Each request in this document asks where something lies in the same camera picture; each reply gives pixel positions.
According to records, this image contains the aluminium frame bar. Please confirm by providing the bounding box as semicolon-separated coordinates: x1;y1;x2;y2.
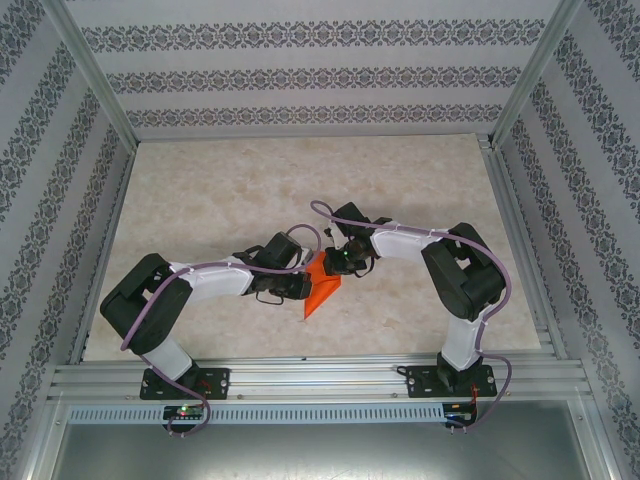
569;399;621;480
19;397;69;480

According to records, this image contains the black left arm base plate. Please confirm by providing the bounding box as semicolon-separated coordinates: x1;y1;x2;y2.
139;367;232;401

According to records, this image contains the aluminium frame post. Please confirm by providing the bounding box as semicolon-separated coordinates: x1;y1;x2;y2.
492;0;584;149
42;0;139;146

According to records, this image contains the aluminium table edge rail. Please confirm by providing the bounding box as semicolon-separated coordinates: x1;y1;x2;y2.
477;134;569;359
67;142;137;365

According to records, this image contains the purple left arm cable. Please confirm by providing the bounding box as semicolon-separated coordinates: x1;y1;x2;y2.
121;223;322;439

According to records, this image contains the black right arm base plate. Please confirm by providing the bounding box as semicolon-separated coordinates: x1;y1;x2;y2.
405;363;499;400

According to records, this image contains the orange paper sheet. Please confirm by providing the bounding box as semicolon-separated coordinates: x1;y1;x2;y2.
302;251;345;321

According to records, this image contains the grey slotted cable duct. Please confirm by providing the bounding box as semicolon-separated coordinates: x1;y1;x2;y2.
67;403;446;425

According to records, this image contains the aluminium mounting rail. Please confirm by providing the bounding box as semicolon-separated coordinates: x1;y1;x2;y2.
47;352;586;401

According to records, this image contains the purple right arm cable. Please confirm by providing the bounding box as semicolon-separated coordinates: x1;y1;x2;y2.
309;199;516;431

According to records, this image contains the grey sheet metal panel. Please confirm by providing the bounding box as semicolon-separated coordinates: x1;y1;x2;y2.
49;423;601;480

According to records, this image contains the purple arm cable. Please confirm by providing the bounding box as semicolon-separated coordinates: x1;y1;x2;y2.
309;199;516;431
121;223;322;439

